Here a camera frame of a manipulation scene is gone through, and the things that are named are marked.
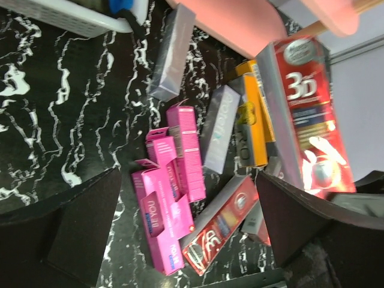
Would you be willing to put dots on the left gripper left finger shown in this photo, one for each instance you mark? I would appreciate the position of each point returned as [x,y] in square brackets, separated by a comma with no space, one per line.
[60,241]

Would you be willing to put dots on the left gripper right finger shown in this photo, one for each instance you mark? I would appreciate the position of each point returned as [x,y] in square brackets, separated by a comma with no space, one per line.
[332,242]

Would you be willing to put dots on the red 3d toothpaste box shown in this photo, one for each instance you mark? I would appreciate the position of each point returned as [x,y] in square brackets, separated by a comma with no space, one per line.
[218,221]
[308,141]
[254,225]

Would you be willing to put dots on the pink three-tier shelf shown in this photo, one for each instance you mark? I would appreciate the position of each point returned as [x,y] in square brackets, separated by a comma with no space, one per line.
[248,26]

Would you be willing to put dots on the pink BeYou box front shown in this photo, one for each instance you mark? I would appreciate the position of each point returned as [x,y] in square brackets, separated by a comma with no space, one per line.
[165,220]

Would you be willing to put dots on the pink beyou box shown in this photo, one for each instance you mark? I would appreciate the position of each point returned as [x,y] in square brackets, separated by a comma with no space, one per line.
[182,125]
[162,151]
[165,220]

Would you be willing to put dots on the orange R&O toothpaste box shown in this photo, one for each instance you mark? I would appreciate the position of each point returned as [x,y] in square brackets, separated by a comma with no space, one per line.
[249,133]

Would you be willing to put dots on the pink BeYou box middle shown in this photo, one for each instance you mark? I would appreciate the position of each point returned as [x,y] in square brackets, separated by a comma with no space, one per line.
[162,151]

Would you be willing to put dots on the grey Protefix toothpaste box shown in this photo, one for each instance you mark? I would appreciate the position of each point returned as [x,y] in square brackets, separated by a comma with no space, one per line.
[218,127]

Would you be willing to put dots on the pink BeYou box back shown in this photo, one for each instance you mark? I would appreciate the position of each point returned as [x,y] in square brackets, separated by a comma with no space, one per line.
[182,125]

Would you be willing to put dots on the orange barcode toothpaste box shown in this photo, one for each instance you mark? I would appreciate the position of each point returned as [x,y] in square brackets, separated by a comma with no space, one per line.
[252,67]

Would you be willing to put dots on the silver grey toothpaste box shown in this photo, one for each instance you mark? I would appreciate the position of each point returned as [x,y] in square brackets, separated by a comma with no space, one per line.
[170,65]

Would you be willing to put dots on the white plastic basket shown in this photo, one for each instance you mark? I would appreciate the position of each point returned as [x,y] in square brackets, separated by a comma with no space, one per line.
[69,16]

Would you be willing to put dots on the grey black-trimmed cloth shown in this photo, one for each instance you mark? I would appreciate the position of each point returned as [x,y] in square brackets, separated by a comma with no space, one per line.
[137,29]

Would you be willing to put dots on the blue cloth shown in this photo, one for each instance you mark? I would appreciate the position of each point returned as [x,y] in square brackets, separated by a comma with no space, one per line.
[119,5]

